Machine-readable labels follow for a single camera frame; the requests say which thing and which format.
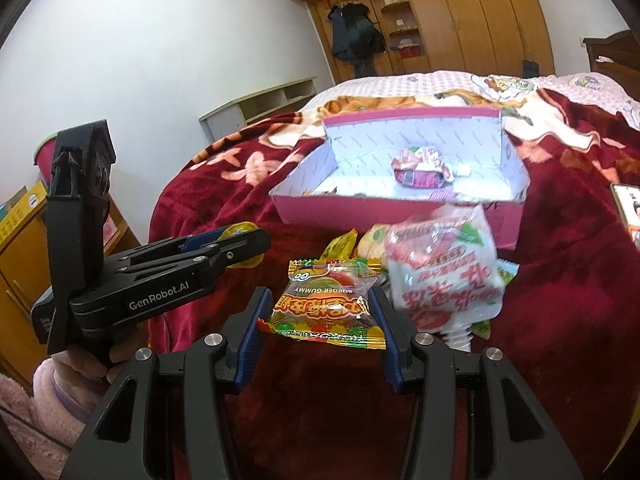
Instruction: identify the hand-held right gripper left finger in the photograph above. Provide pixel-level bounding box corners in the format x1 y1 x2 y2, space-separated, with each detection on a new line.
60 286 273 480

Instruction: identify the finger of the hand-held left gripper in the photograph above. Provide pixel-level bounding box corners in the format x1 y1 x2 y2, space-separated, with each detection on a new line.
125 230 273 288
102 226 231 273

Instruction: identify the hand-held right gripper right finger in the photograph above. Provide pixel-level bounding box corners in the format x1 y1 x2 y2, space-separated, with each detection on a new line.
369 287 586 480

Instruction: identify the yellow candy packet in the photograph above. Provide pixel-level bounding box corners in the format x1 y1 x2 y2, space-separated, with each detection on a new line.
217 222 266 268

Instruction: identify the burger gummy candy packet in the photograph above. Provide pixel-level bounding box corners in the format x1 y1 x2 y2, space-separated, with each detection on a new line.
256 258 388 351

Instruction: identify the peach jelly drink pouch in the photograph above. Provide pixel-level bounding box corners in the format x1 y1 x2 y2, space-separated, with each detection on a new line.
391 144 473 190
382 204 506 353

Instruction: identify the pink cardboard box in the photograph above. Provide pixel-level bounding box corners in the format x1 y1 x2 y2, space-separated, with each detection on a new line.
269 105 530 251

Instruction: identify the person's left forearm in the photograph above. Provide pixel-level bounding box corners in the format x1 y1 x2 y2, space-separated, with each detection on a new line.
0 357 108 461

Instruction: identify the person's left hand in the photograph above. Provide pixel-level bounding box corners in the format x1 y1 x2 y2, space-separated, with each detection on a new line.
50 342 133 386

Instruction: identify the yellow wooden cabinet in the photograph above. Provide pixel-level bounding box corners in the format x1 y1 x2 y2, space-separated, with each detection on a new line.
0 180 141 361

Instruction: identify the yellow box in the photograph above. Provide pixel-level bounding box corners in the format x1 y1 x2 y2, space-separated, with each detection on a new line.
0 182 48 248

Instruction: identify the pink and green bin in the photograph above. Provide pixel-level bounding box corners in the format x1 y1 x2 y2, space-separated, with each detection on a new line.
32 132 63 181

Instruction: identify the low grey shelf unit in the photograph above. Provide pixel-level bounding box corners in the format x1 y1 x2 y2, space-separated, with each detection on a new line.
199 76 318 143

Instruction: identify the red floral blanket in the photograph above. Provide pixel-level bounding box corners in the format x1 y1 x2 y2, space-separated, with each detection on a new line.
147 85 640 480

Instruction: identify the black jacket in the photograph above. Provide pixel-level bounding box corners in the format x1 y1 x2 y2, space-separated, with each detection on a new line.
327 5 351 61

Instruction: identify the dark green coat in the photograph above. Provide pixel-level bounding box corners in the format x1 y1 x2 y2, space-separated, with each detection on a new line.
345 2 387 78

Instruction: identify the pink checked cartoon bedsheet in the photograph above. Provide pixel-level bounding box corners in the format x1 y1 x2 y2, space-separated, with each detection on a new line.
305 70 640 131

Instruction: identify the smartphone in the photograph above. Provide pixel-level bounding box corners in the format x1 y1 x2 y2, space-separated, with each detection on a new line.
610 183 640 248

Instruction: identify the wooden wardrobe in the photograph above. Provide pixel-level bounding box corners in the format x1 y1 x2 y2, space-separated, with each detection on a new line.
277 0 557 83

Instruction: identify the dark wooden headboard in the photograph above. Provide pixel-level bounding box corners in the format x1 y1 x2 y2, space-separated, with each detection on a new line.
582 30 640 78

